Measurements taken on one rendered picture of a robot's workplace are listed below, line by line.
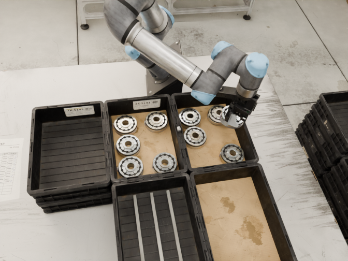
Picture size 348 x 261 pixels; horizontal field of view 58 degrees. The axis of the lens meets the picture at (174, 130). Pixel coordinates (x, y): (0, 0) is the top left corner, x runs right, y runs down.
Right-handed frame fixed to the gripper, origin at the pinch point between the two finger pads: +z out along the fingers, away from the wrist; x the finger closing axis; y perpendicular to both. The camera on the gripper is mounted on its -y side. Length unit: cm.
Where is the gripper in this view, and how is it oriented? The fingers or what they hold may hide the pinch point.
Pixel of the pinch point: (228, 119)
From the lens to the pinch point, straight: 131.8
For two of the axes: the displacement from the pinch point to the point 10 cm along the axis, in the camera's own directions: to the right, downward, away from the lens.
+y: 8.0, 5.3, -2.8
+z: -0.8, 5.5, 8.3
